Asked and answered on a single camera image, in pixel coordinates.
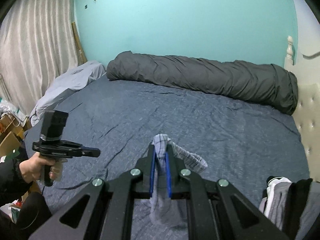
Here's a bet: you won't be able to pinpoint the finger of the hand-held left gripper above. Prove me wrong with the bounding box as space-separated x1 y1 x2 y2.
80 146 101 158

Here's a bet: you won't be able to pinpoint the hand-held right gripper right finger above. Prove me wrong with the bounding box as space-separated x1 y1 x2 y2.
165 144 290 240

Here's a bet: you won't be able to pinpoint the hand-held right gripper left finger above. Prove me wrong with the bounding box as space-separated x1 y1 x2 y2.
29 144 157 240

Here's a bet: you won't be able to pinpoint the blue plaid shorts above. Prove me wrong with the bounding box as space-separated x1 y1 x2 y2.
149 134 208 227

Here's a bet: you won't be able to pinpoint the person's left forearm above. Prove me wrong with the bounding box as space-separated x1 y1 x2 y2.
0 155 34 200

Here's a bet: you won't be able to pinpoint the person's left hand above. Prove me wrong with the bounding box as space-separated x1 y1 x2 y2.
19 152 68 183

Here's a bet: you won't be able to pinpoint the light grey blanket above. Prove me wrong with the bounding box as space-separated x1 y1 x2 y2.
29 60 107 125

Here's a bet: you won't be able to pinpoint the white plastic bag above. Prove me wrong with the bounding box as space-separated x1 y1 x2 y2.
0 97 28 128

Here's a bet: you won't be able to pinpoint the cardboard box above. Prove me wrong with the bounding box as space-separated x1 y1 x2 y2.
0 130 24 159

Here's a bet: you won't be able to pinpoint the blue-grey bed sheet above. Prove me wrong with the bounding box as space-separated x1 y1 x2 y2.
24 75 310 240

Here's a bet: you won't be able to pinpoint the wooden pole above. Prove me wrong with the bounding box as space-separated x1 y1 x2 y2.
72 22 88 64

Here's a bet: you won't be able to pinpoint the cream curtain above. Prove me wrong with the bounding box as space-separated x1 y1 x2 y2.
0 0 80 115

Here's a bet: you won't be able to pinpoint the person's black trouser leg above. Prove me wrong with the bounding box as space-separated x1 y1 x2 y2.
0 192 53 240

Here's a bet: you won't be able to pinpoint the dark grey rolled duvet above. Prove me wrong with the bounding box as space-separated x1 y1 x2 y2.
106 51 299 115

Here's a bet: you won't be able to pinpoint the grey folded garment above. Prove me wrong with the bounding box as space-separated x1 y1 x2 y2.
259 180 320 240

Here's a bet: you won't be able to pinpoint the cream tufted headboard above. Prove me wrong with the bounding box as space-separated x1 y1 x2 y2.
285 50 320 183

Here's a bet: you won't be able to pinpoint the cream bed post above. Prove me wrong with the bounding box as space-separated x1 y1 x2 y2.
285 35 295 67

